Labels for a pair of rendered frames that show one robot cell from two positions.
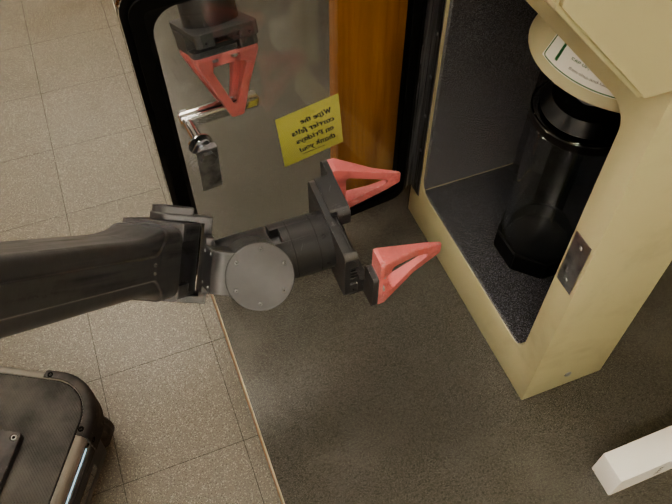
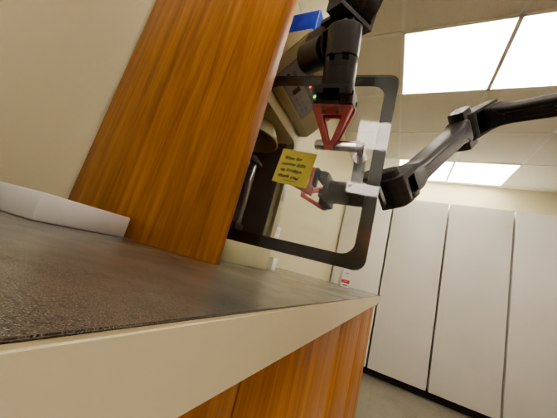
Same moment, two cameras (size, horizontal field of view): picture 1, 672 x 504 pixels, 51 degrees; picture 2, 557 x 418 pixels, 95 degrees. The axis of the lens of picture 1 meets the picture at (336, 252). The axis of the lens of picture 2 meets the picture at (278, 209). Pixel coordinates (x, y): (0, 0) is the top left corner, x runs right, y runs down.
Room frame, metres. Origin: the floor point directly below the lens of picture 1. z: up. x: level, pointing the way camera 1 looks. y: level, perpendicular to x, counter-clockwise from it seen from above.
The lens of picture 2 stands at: (0.92, 0.40, 0.97)
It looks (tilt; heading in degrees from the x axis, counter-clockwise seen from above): 12 degrees up; 228
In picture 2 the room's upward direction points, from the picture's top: 15 degrees clockwise
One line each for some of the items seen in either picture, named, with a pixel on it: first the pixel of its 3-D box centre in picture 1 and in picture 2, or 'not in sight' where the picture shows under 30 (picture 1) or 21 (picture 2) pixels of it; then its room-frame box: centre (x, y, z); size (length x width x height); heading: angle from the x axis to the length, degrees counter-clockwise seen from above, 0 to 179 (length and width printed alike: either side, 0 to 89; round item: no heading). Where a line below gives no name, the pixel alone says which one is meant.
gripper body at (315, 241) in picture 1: (307, 243); not in sight; (0.41, 0.03, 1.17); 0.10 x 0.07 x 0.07; 21
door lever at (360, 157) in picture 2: not in sight; (341, 150); (0.56, 0.12, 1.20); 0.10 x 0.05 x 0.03; 118
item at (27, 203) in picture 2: not in sight; (64, 211); (0.88, -0.18, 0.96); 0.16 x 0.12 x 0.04; 33
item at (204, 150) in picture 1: (208, 165); not in sight; (0.51, 0.13, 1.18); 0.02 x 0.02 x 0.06; 28
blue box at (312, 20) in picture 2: not in sight; (304, 43); (0.56, -0.08, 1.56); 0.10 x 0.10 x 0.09; 21
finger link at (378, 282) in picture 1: (390, 250); not in sight; (0.40, -0.05, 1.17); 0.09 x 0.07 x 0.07; 111
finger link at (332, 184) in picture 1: (362, 198); not in sight; (0.47, -0.03, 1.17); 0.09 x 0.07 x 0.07; 111
